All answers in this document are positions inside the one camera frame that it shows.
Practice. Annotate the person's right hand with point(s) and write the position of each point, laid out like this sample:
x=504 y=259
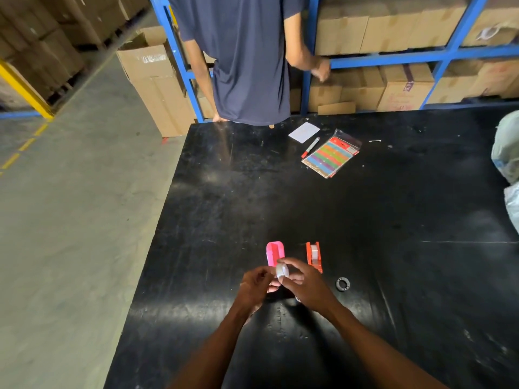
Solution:
x=316 y=293

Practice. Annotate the white paper sheet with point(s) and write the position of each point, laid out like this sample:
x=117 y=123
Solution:
x=304 y=132

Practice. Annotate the rainbow striped sticker pack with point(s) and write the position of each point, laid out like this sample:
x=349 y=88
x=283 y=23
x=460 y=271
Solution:
x=330 y=155

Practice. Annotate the person's left forearm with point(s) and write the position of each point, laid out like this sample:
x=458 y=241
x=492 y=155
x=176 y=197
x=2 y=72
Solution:
x=211 y=352

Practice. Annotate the person's right forearm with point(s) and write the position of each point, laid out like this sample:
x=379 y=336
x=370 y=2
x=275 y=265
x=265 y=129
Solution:
x=381 y=352

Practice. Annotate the row of cardboard boxes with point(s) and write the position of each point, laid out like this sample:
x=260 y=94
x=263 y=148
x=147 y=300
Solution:
x=405 y=95
x=385 y=28

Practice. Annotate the pale green woven sack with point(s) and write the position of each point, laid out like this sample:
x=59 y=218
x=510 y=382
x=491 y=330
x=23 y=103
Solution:
x=509 y=149

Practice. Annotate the dark tape roll core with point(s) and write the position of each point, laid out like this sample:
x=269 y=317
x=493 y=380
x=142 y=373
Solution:
x=337 y=284

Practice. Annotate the tall open cardboard box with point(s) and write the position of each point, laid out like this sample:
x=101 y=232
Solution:
x=158 y=97

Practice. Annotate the red and white pen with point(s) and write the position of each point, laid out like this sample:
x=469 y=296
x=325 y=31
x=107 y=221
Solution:
x=310 y=147

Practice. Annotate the low blue metal beam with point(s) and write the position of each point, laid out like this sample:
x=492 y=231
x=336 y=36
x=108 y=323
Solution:
x=20 y=115

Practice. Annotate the person's left hand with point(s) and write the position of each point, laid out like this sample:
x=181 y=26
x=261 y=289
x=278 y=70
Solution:
x=253 y=289

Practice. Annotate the yellow rack post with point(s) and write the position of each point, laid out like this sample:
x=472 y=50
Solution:
x=24 y=89

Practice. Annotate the white tape roll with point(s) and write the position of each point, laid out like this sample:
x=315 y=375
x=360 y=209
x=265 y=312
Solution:
x=314 y=251
x=282 y=271

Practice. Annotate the flat cardboard piece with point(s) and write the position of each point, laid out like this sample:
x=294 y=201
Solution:
x=336 y=108

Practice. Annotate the orange tape dispenser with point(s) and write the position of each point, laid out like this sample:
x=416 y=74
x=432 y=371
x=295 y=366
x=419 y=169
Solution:
x=318 y=263

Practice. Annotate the yellow metal bar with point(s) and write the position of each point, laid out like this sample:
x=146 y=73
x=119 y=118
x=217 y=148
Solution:
x=173 y=18

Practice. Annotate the blue metal shelf rack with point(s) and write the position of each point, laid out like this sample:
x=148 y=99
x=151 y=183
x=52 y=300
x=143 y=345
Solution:
x=385 y=60

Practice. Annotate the pink tape dispenser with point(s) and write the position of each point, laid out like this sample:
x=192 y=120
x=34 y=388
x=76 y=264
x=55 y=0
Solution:
x=271 y=255

